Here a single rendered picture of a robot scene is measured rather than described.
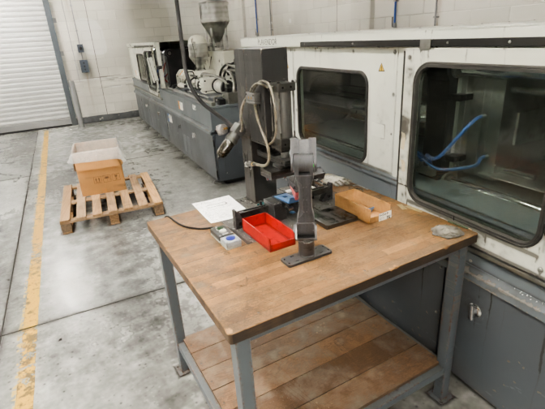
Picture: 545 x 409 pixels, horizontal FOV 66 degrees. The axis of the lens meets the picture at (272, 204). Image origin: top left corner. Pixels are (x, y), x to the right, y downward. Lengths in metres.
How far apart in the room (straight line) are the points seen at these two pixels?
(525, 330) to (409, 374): 0.54
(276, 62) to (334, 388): 1.46
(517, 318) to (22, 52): 10.21
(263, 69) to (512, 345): 1.55
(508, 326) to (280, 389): 1.01
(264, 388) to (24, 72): 9.57
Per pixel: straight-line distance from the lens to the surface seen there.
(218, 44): 6.65
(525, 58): 1.71
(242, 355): 1.38
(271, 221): 1.86
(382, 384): 2.10
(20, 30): 10.79
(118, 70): 10.91
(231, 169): 5.13
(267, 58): 1.87
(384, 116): 2.29
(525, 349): 2.04
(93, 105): 10.92
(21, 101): 10.87
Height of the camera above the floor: 1.71
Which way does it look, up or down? 22 degrees down
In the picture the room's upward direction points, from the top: 4 degrees counter-clockwise
